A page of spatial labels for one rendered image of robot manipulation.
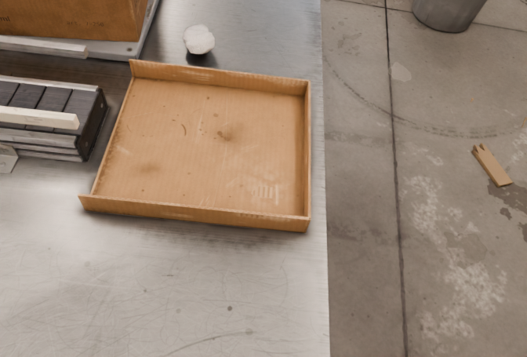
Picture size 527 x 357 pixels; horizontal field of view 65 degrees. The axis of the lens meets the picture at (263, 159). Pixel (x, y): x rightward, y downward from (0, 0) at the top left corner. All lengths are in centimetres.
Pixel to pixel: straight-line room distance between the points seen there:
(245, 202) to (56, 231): 25
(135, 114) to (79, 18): 19
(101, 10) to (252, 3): 32
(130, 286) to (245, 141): 27
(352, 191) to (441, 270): 41
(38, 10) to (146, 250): 44
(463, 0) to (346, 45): 63
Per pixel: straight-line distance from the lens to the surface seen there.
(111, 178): 62
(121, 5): 75
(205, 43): 76
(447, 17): 250
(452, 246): 169
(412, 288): 155
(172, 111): 68
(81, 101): 66
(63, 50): 62
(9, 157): 69
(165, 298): 54
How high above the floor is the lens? 134
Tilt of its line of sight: 54 degrees down
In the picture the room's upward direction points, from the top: 9 degrees clockwise
